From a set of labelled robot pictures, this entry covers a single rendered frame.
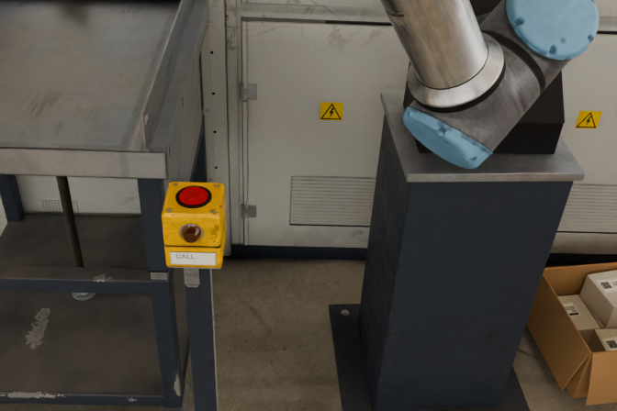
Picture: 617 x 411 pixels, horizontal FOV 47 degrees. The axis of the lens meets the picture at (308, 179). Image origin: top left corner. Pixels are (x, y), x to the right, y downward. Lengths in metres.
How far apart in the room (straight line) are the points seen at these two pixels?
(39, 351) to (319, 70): 0.97
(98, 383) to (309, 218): 0.78
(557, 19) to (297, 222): 1.17
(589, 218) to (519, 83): 1.19
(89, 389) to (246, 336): 0.49
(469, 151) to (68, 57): 0.84
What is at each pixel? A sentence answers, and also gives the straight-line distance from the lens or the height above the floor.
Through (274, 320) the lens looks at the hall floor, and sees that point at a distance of 2.04.
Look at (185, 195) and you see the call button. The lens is 0.99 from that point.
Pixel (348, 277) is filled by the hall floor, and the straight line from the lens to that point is 2.18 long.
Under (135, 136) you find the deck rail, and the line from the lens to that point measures 1.23.
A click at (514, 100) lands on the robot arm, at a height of 0.98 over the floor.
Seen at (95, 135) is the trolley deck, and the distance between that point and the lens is 1.25.
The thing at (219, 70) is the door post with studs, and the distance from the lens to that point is 1.86.
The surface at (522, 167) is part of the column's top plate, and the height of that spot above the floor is 0.75.
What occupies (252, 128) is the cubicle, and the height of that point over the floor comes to 0.49.
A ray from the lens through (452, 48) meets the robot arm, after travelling 1.01.
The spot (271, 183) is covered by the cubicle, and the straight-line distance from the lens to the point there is 2.02.
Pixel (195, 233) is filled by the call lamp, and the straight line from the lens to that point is 0.97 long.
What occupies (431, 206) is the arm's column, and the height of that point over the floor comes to 0.66.
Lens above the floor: 1.50
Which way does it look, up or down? 36 degrees down
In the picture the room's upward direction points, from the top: 3 degrees clockwise
